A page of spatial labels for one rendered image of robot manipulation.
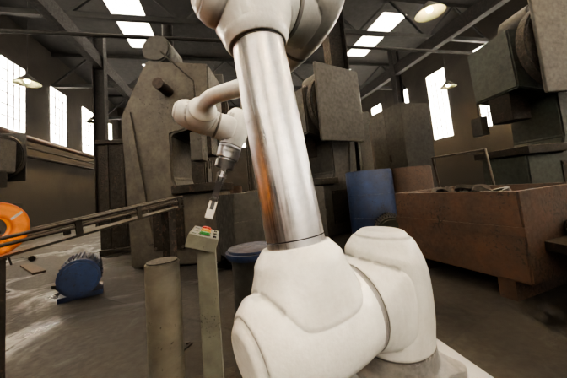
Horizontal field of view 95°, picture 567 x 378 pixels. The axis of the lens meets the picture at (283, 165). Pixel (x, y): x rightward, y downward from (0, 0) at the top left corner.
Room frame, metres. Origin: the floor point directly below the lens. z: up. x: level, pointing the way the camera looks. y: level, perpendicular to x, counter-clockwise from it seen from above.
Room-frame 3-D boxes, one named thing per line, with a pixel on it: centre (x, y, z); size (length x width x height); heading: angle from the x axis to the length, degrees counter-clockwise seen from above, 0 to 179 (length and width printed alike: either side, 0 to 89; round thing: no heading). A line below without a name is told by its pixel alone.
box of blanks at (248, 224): (2.93, 0.23, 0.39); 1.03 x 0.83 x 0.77; 119
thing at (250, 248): (1.54, 0.21, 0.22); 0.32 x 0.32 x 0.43
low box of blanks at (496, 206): (2.00, -1.44, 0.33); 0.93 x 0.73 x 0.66; 21
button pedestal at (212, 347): (1.08, 0.34, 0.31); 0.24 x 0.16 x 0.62; 14
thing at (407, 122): (4.70, -2.17, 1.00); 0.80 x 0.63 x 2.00; 19
